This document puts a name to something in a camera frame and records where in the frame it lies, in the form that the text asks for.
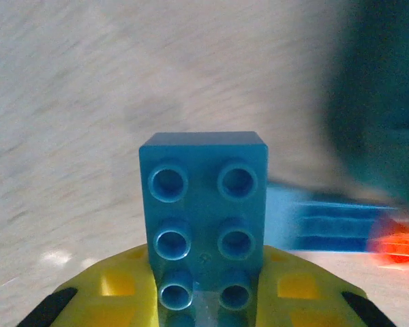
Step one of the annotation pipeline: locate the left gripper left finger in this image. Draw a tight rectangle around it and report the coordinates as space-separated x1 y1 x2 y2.
18 242 162 327

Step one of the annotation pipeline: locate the teal plastic container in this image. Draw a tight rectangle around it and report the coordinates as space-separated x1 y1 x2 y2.
313 0 409 209

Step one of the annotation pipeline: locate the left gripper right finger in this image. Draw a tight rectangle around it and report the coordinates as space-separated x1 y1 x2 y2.
254 244 398 327

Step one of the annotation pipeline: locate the blue long lego brick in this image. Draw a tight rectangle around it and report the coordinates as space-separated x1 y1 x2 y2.
265 182 402 254
138 131 270 327

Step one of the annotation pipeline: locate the orange square lego brick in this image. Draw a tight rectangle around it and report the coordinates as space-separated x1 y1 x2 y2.
367 217 409 270

